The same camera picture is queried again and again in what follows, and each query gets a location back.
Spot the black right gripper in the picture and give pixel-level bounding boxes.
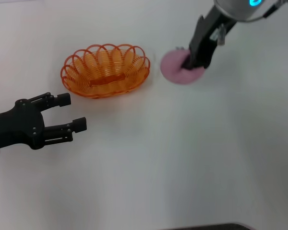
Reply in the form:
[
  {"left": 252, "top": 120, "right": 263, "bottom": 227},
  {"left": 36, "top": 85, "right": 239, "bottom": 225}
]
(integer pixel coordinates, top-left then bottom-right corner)
[{"left": 181, "top": 6, "right": 238, "bottom": 70}]

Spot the pink plush peach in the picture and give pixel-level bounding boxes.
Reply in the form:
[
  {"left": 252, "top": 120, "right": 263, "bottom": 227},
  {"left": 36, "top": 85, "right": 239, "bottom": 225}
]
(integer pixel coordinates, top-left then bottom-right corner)
[{"left": 160, "top": 46, "right": 205, "bottom": 85}]

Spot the dark right arm cable with plug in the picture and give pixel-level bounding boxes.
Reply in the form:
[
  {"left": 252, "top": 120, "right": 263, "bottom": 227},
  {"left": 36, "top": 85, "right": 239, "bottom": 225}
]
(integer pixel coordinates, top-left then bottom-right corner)
[{"left": 252, "top": 0, "right": 288, "bottom": 23}]

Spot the dark rounded robot base edge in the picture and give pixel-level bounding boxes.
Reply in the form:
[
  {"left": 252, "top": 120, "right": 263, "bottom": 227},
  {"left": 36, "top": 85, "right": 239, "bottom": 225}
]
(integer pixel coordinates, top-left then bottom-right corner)
[{"left": 158, "top": 222, "right": 252, "bottom": 230}]

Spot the orange plastic wire basket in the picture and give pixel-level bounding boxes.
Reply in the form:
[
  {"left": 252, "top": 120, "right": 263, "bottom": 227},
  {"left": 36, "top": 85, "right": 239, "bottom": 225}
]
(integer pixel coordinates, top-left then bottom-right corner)
[{"left": 60, "top": 43, "right": 151, "bottom": 99}]

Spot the small grey connector plug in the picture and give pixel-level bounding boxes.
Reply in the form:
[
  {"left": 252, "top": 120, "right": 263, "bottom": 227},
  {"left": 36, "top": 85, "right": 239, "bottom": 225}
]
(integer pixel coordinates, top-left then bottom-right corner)
[{"left": 215, "top": 23, "right": 227, "bottom": 46}]

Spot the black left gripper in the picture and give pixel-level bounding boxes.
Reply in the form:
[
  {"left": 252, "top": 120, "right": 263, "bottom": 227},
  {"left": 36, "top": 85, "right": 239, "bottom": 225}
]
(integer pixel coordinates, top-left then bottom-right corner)
[{"left": 0, "top": 92, "right": 87, "bottom": 151}]

